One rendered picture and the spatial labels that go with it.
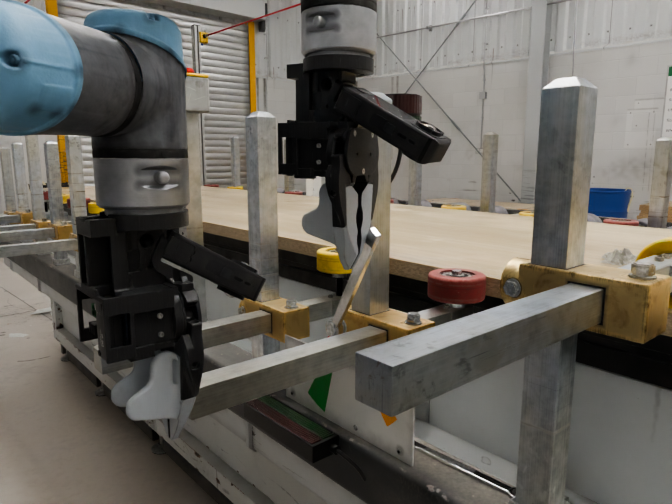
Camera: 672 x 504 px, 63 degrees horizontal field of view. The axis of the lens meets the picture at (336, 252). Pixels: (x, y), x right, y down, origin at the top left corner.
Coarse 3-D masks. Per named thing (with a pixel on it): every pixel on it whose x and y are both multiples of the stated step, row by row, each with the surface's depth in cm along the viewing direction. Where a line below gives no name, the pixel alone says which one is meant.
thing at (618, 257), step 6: (612, 252) 91; (618, 252) 86; (624, 252) 88; (630, 252) 88; (606, 258) 88; (612, 258) 86; (618, 258) 86; (624, 258) 87; (630, 258) 87; (612, 264) 85; (618, 264) 85
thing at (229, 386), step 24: (432, 312) 74; (456, 312) 75; (336, 336) 64; (360, 336) 64; (384, 336) 66; (264, 360) 57; (288, 360) 57; (312, 360) 59; (336, 360) 61; (216, 384) 51; (240, 384) 53; (264, 384) 55; (288, 384) 57; (192, 408) 50; (216, 408) 52
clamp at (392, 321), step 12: (348, 312) 71; (360, 312) 70; (384, 312) 71; (396, 312) 71; (348, 324) 72; (360, 324) 70; (372, 324) 68; (384, 324) 66; (396, 324) 66; (432, 324) 66; (396, 336) 65
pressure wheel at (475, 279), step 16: (432, 272) 77; (448, 272) 78; (464, 272) 78; (480, 272) 77; (432, 288) 75; (448, 288) 73; (464, 288) 73; (480, 288) 74; (448, 304) 77; (464, 304) 74
